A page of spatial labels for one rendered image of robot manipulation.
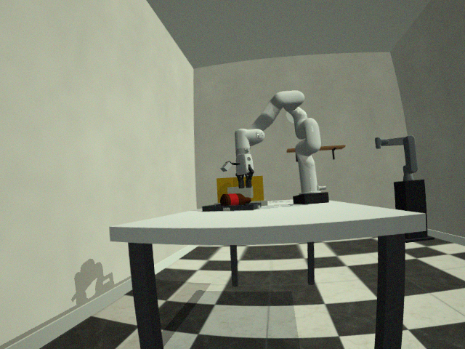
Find yellow divided crate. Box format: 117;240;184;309
217;176;264;203

